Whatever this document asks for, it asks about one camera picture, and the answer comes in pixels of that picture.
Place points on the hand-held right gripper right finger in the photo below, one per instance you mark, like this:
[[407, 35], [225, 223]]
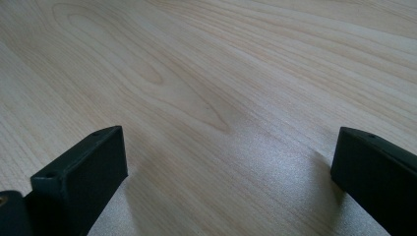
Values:
[[380, 177]]

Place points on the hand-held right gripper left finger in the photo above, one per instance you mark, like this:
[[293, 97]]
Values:
[[82, 183]]

